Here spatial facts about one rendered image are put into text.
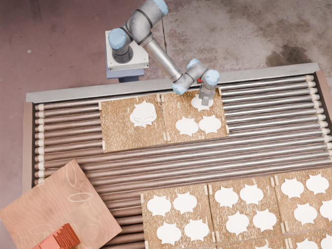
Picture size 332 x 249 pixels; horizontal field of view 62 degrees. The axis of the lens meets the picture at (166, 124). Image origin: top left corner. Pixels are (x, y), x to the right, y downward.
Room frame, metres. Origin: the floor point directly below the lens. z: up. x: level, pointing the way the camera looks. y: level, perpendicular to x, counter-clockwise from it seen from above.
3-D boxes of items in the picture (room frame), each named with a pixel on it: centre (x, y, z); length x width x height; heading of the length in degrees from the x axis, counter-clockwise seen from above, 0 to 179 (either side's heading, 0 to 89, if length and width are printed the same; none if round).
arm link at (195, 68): (0.75, -0.14, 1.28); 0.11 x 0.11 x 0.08; 52
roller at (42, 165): (0.38, -0.15, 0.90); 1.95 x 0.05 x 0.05; 102
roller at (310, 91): (0.67, -0.09, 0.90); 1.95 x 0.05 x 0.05; 102
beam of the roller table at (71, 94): (0.84, -0.05, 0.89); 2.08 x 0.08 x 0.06; 102
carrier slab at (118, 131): (0.52, 0.22, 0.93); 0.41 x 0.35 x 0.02; 104
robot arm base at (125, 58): (1.01, 0.35, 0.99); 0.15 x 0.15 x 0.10
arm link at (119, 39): (1.01, 0.35, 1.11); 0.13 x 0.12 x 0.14; 142
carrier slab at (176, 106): (0.61, -0.18, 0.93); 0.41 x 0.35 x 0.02; 102
